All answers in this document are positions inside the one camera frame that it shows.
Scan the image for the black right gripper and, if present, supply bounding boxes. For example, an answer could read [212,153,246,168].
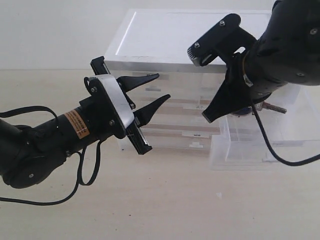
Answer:
[188,13,258,123]

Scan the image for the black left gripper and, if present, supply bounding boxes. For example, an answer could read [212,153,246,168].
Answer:
[84,56,171,155]

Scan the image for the key bunch with blue tag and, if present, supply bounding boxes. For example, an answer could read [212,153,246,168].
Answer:
[231,101,287,117]

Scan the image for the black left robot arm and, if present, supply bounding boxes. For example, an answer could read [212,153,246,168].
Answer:
[0,56,170,189]

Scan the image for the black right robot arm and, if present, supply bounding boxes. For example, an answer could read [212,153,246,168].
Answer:
[187,0,320,123]

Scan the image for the white plastic drawer cabinet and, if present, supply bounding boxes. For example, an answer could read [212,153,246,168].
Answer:
[104,9,320,161]

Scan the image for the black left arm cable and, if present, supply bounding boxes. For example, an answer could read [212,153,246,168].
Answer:
[0,105,101,207]

